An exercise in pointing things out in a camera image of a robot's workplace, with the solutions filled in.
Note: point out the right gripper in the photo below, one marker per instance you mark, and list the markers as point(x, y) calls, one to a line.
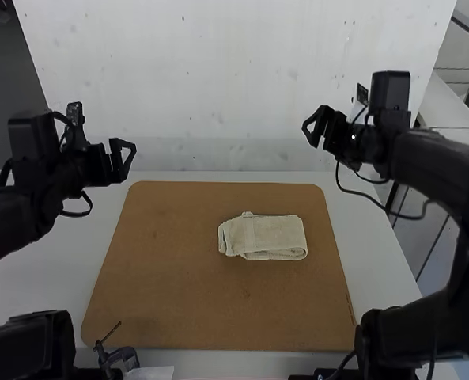
point(349, 138)

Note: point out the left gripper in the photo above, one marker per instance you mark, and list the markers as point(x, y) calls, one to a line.
point(88, 166)

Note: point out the pale towel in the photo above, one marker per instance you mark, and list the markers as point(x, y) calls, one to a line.
point(265, 237)

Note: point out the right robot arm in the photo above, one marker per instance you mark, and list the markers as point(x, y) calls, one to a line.
point(447, 166)

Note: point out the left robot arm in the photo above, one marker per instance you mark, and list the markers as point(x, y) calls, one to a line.
point(8, 221)

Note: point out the cork mat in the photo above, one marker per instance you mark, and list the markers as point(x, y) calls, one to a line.
point(171, 277)

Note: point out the black clamp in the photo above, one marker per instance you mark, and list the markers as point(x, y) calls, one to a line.
point(115, 356)

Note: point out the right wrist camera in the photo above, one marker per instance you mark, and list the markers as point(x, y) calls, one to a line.
point(390, 89)

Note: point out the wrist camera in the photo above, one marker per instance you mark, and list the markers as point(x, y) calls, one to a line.
point(390, 89)
point(30, 134)

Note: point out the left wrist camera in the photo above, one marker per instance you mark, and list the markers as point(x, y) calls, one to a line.
point(30, 134)

